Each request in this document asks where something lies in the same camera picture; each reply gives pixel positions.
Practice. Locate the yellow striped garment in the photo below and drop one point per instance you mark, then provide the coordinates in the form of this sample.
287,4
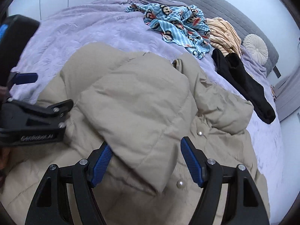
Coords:
223,36

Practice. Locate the round cream pleated cushion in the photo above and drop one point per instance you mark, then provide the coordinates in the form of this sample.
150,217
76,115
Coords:
257,48

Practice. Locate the grey curtain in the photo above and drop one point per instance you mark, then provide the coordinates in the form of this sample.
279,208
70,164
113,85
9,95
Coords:
287,95

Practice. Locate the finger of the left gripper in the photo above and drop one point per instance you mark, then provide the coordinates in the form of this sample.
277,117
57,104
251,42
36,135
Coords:
25,124
21,78

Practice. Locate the grey quilted headboard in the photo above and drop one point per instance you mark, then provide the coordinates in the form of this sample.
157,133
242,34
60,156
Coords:
241,23

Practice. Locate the person's left hand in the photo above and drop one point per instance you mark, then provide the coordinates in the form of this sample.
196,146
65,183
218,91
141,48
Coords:
4,155

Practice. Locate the beige puffer jacket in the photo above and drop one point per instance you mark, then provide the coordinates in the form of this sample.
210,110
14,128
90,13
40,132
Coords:
142,105

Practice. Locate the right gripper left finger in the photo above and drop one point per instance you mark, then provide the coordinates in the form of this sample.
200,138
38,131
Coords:
50,204

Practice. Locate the black garment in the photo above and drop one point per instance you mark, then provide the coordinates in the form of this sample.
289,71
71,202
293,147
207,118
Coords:
231,68

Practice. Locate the blue monkey print garment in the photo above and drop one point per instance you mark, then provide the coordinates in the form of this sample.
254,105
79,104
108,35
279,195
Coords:
185,26

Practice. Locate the lavender plush bed blanket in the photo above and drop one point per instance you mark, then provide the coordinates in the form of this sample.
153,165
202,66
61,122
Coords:
107,21

